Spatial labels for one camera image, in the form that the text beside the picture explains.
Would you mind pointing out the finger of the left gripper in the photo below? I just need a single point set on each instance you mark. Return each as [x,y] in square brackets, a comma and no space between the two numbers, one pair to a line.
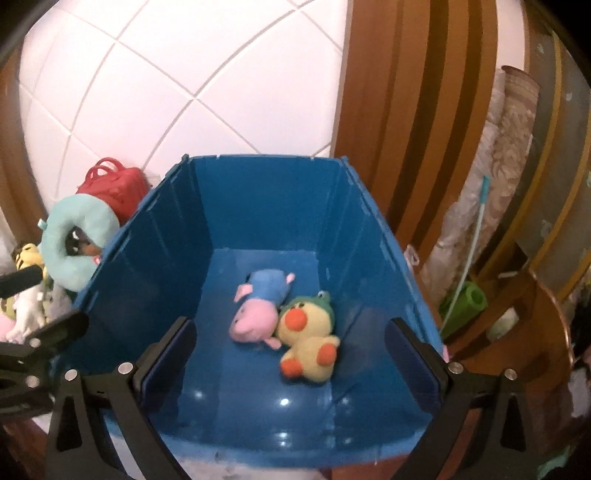
[19,281]

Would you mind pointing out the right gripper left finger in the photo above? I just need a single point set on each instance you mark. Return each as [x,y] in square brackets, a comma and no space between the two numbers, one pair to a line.
[79,443]

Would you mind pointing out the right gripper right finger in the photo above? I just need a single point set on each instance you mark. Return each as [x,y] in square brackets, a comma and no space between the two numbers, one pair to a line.
[486,416]

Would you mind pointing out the pink pig plush blue shirt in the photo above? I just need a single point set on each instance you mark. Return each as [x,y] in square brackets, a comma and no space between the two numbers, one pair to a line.
[259,299]

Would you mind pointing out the yellow duck plush green hat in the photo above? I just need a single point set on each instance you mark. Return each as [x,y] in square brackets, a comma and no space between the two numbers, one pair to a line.
[306,327]

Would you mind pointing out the yellow striped plush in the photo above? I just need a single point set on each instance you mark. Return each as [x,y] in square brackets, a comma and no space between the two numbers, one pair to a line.
[27,255]

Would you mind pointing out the white plush animal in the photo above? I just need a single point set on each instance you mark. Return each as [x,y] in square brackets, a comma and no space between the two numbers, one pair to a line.
[29,314]

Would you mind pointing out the teal neck pillow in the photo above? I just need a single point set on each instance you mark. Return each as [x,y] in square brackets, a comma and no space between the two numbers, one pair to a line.
[77,229]

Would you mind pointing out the wooden chair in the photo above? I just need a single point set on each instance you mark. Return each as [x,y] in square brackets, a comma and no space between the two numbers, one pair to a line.
[523,329]

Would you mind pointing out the red handbag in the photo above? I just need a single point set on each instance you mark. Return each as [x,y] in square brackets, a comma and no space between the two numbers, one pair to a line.
[121,188]

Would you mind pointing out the blue plastic crate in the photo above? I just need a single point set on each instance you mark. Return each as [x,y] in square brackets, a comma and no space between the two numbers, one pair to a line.
[192,241]

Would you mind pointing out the rolled carpet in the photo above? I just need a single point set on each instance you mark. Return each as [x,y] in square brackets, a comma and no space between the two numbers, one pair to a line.
[491,182]

